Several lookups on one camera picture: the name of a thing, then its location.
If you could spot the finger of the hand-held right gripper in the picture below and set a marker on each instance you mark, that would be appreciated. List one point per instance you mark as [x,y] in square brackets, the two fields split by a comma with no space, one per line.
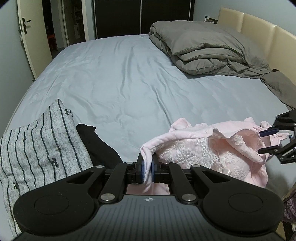
[285,121]
[282,150]

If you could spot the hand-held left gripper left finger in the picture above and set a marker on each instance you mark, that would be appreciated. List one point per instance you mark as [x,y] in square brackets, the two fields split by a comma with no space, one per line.
[143,170]

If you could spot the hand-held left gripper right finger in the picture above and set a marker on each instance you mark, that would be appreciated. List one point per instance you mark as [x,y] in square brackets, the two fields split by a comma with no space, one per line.
[153,171]

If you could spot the pink embroidered garment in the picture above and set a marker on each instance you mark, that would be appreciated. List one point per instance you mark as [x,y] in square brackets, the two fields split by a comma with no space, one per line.
[208,148]

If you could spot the black garment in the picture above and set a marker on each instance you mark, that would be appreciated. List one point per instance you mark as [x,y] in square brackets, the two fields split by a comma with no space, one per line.
[97,143]

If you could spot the purple fluffy cloth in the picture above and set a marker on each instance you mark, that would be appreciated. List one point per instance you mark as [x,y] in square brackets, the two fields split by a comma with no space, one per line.
[290,208]

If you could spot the bed with light blue sheet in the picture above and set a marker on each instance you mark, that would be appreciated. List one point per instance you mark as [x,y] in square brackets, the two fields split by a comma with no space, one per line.
[115,81]

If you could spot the grey folded duvet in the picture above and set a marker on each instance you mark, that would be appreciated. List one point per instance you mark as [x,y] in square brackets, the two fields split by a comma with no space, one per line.
[208,64]

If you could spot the cream padded headboard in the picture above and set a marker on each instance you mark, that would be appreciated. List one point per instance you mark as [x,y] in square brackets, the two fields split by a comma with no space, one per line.
[254,25]

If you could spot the grey striped garment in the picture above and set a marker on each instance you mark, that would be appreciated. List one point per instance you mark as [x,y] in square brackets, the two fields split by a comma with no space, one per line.
[34,150]

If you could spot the grey pillow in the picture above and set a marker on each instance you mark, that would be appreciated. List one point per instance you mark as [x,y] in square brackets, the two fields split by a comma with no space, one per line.
[203,37]

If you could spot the small bedside device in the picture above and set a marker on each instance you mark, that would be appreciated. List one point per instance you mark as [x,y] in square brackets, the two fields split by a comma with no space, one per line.
[210,19]

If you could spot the dark sliding wardrobe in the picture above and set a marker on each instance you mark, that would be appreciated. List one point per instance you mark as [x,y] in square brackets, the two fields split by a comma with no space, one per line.
[138,18]

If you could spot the white door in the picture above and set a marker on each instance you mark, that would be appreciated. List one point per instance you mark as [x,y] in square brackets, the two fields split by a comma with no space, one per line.
[37,41]

